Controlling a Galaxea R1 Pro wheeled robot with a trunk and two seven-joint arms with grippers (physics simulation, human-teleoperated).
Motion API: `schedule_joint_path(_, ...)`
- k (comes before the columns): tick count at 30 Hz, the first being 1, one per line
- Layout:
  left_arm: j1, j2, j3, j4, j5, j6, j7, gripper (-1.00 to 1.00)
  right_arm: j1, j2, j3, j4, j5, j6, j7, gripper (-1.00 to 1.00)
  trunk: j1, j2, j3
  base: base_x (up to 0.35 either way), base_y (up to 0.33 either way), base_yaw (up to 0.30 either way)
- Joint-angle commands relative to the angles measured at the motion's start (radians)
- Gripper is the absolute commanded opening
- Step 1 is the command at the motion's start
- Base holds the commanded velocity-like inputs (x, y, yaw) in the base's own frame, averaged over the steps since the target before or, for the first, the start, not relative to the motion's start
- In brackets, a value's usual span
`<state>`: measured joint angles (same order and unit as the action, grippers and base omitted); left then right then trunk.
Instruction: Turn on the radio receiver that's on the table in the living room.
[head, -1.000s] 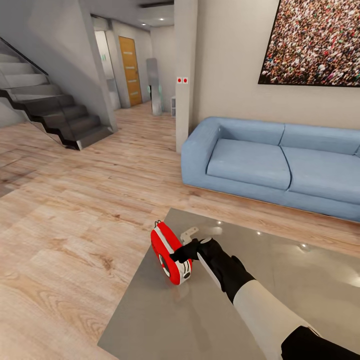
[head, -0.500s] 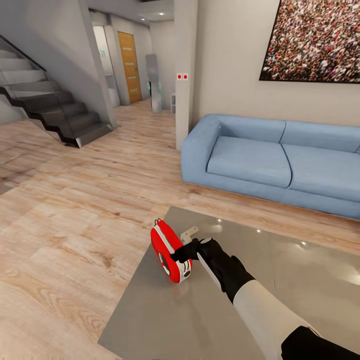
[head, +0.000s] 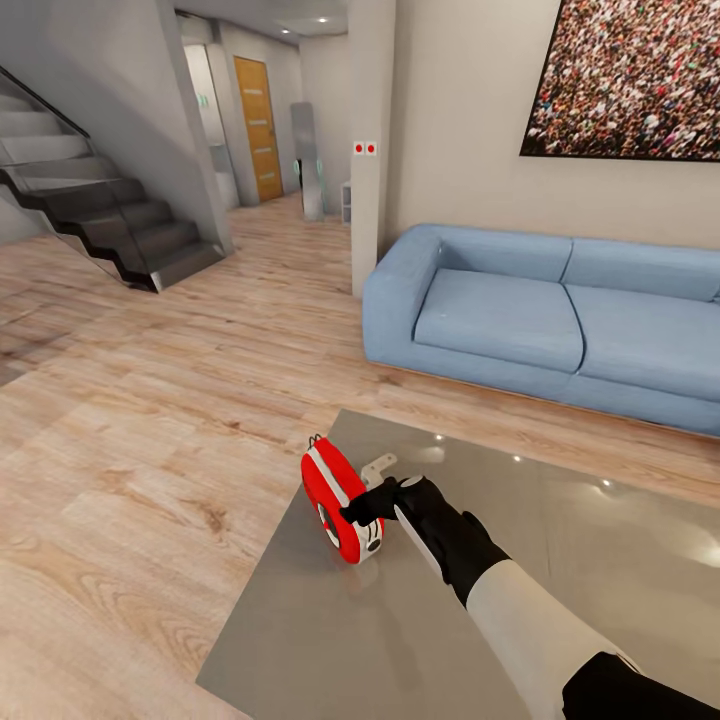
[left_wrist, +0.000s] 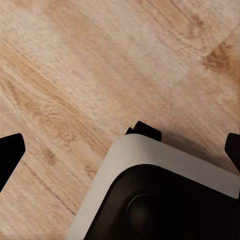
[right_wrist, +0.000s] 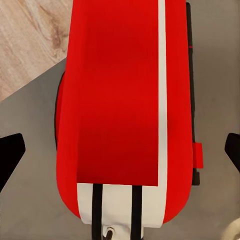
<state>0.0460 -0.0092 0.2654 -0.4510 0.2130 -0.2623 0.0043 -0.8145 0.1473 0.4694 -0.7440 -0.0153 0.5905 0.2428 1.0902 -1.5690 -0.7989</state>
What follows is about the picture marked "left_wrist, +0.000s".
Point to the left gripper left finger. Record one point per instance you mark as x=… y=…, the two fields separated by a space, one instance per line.
x=12 y=148

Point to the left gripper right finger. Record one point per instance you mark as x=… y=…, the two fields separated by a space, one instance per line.
x=232 y=149

